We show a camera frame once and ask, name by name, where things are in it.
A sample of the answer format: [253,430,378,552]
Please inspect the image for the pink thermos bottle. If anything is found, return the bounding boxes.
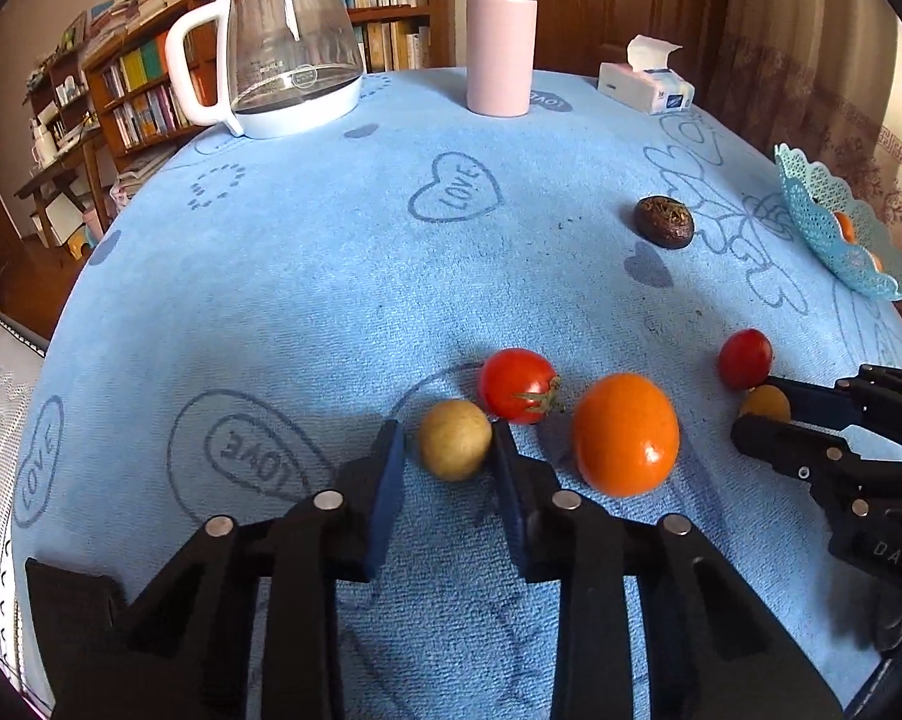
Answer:
[465,0,537,117]

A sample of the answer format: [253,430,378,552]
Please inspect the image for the wooden side table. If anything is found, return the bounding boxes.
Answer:
[14,125,110,247]

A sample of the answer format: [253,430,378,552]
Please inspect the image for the brown patterned curtain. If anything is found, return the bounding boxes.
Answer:
[701,0,902,361]

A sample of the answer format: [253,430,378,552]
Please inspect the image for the red cherry tomato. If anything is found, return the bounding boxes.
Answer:
[718,328,773,392]
[477,348,561,424]

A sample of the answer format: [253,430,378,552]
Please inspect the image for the light blue lattice basket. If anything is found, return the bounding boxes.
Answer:
[773,143,902,302]

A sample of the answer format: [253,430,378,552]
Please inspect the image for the wooden bookshelf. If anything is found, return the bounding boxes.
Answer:
[26,0,451,167]

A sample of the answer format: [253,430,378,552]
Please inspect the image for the glass kettle white handle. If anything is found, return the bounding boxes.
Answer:
[166,0,364,140]

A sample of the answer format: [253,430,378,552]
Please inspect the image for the blue patterned tablecloth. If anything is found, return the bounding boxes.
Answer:
[13,70,902,700]

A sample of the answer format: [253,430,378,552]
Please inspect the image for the tissue pack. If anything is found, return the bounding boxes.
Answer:
[597,34,695,115]

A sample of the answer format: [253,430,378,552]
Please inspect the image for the orange tangerine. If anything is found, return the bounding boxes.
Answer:
[833,211,858,244]
[571,372,680,497]

